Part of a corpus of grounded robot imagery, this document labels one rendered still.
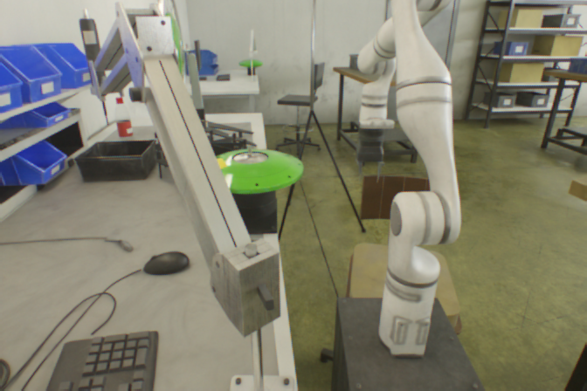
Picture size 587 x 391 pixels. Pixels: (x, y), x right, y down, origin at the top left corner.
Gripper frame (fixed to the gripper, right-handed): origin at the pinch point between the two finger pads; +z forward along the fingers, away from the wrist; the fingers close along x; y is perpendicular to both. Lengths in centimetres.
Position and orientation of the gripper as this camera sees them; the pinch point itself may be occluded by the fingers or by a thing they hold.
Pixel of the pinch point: (369, 181)
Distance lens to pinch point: 106.0
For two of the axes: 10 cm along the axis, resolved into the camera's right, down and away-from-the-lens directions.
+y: 0.1, -3.8, 9.3
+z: 0.0, 9.3, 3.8
